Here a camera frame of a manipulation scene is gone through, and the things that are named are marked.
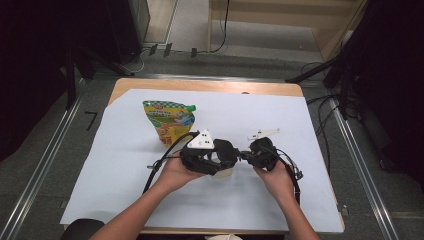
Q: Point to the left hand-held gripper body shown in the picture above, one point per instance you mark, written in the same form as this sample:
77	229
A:
196	156

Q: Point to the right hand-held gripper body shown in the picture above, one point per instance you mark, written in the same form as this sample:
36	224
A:
265	155

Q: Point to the clear jar with black lid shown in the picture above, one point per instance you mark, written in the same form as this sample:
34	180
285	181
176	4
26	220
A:
226	153

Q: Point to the yellow green spout pouch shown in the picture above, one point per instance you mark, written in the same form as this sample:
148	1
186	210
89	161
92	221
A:
170	116

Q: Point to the person's left hand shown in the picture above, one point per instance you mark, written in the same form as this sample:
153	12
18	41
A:
175	173

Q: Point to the person's right hand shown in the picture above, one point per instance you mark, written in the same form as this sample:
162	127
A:
280	181

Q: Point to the black stand leg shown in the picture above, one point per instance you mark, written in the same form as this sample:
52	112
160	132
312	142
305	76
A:
310	71

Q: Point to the black floor tape strip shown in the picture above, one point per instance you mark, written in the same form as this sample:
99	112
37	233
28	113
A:
153	49
167	49
194	52

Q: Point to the black angled floor tape mark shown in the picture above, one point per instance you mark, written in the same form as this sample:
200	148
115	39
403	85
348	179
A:
90	120

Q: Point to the dark cloth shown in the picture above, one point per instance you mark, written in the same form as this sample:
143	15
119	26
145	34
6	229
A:
81	230

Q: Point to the black cabinet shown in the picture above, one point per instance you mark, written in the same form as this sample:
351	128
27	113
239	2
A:
123	30

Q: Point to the black curtain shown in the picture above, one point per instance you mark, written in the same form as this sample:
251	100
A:
393	83
30	66

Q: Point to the metal floor rail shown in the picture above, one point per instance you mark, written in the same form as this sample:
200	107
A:
362	168
41	170
200	77

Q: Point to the wooden frame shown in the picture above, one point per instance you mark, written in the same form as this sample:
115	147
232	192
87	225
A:
283	15

